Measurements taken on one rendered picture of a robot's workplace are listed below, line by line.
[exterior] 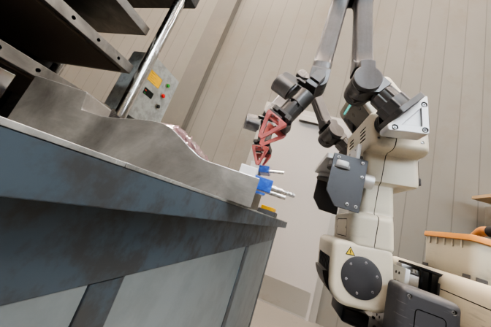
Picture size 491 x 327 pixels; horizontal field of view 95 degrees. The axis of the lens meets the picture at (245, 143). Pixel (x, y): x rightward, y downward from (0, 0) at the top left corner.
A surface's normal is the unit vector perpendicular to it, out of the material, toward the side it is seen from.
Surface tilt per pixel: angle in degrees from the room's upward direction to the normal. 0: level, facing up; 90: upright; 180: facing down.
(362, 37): 90
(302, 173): 90
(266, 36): 90
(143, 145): 90
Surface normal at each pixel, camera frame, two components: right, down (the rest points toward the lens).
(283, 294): -0.13, -0.32
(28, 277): 0.91, 0.22
